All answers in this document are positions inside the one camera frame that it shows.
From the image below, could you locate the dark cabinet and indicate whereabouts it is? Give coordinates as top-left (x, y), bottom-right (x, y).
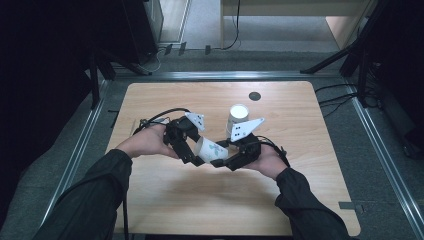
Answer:
top-left (121, 0), bottom-right (164, 66)

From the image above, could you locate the light wooden desk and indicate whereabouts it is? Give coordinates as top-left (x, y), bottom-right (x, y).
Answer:
top-left (219, 0), bottom-right (380, 50)

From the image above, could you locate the long aluminium floor rail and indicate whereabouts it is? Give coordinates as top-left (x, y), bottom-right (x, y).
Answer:
top-left (344, 79), bottom-right (424, 238)
top-left (113, 70), bottom-right (344, 81)
top-left (33, 79), bottom-right (111, 240)

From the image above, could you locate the black metal stand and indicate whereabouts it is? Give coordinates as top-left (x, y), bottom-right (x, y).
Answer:
top-left (87, 53), bottom-right (153, 110)

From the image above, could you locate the dark curtain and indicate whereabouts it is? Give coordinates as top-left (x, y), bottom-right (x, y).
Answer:
top-left (0, 0), bottom-right (125, 228)
top-left (366, 0), bottom-right (424, 160)

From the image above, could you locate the black hanging cable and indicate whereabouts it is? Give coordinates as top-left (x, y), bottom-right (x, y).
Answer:
top-left (221, 0), bottom-right (242, 51)

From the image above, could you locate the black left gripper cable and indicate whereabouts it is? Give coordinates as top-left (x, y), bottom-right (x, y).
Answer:
top-left (121, 107), bottom-right (192, 240)

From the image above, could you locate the person's left hand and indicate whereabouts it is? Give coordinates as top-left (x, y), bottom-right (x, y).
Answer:
top-left (116, 124), bottom-right (179, 159)

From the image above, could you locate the grey tape piece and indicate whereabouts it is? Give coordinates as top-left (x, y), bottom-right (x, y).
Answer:
top-left (338, 200), bottom-right (365, 213)

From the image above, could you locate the black tripod stand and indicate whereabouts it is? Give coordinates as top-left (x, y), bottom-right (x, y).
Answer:
top-left (299, 0), bottom-right (392, 108)

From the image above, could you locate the black floor cable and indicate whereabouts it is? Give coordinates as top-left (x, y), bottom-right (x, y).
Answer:
top-left (318, 92), bottom-right (358, 106)
top-left (323, 97), bottom-right (355, 119)
top-left (314, 82), bottom-right (357, 95)

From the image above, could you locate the white floor cable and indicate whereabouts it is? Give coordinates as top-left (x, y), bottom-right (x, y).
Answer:
top-left (146, 46), bottom-right (163, 74)

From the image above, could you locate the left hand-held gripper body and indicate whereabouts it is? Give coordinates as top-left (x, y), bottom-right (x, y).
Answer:
top-left (163, 112), bottom-right (206, 148)

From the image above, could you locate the person's right hand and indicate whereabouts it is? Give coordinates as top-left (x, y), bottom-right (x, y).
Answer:
top-left (248, 144), bottom-right (289, 181)

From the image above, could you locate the black tape strip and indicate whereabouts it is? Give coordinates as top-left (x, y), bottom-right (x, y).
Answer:
top-left (107, 109), bottom-right (120, 129)

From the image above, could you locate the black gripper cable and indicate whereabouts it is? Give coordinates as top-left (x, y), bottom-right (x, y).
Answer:
top-left (256, 134), bottom-right (291, 168)
top-left (121, 107), bottom-right (192, 240)

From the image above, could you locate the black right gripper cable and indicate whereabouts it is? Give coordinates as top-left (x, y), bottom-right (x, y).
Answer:
top-left (256, 134), bottom-right (291, 168)

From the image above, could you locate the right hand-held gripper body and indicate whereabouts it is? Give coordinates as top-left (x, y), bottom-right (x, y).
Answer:
top-left (228, 117), bottom-right (266, 172)

